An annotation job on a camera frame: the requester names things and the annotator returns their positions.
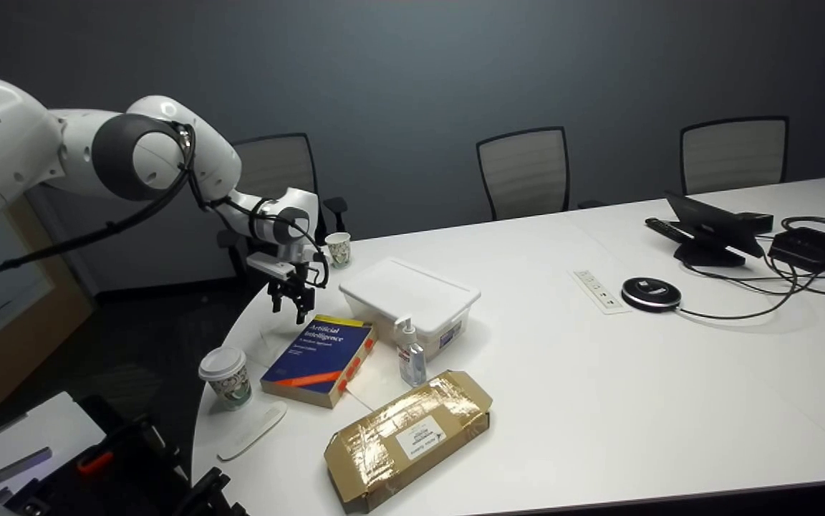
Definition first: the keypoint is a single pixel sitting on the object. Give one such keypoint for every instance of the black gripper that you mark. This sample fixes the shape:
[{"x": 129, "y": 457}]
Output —
[{"x": 300, "y": 278}]

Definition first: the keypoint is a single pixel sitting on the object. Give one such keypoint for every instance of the small clear spray bottle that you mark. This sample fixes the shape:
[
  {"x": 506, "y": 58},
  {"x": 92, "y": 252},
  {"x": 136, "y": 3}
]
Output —
[{"x": 413, "y": 359}]

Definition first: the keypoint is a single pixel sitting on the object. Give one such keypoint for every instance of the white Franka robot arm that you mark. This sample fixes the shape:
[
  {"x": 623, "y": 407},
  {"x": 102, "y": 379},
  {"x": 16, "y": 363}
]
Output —
[{"x": 13, "y": 144}]

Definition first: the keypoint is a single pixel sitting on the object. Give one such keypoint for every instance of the blue and yellow book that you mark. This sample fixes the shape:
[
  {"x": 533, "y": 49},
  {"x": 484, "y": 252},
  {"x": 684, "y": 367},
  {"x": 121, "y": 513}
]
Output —
[{"x": 323, "y": 353}]

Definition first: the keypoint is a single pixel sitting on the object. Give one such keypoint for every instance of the small white paper cup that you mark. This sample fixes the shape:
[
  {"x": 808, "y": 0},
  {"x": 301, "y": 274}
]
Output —
[{"x": 340, "y": 251}]

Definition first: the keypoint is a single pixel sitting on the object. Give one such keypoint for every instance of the paper coffee cup with lid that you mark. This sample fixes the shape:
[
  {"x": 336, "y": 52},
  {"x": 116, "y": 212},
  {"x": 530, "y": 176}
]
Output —
[{"x": 224, "y": 374}]

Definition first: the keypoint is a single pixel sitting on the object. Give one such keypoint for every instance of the clear plastic sheet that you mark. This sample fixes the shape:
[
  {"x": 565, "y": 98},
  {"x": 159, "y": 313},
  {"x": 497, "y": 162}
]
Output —
[{"x": 378, "y": 376}]

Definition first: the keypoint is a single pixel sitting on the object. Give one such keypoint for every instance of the white plastic lidded container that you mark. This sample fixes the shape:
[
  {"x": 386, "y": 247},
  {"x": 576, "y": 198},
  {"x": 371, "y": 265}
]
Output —
[{"x": 411, "y": 297}]

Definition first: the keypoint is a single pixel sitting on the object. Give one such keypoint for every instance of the white paper sheet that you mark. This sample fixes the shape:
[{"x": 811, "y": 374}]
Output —
[{"x": 250, "y": 432}]

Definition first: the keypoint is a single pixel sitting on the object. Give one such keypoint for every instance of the black framed mesh office chair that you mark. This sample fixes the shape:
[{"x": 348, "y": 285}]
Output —
[
  {"x": 526, "y": 174},
  {"x": 284, "y": 162},
  {"x": 731, "y": 155}
]

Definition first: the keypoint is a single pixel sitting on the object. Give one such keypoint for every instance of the taped brown cardboard box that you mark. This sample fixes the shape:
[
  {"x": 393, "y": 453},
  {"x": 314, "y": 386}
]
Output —
[{"x": 401, "y": 446}]

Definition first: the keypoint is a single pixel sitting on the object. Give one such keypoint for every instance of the white paper box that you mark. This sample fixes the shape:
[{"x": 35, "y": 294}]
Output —
[{"x": 45, "y": 432}]

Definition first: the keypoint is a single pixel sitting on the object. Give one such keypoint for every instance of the wooden door with glass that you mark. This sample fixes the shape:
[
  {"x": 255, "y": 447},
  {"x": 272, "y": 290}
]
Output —
[{"x": 13, "y": 333}]

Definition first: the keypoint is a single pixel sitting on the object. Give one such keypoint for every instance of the white remote control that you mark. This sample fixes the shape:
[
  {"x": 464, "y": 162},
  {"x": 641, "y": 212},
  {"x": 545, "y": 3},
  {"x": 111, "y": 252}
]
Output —
[{"x": 598, "y": 290}]

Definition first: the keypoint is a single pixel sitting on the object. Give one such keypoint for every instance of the round black speaker puck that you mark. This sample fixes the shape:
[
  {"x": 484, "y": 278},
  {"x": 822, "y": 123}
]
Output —
[{"x": 649, "y": 294}]

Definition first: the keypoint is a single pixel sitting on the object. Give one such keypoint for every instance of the black conference phone stand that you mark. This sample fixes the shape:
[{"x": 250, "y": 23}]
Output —
[{"x": 708, "y": 231}]

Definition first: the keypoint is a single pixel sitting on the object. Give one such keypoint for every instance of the black power adapter box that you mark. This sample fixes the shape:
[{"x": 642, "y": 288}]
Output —
[{"x": 805, "y": 247}]

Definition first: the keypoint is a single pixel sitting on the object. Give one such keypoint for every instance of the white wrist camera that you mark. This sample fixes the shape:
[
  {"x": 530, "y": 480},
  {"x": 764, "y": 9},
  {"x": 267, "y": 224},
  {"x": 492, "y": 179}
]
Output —
[{"x": 267, "y": 262}]

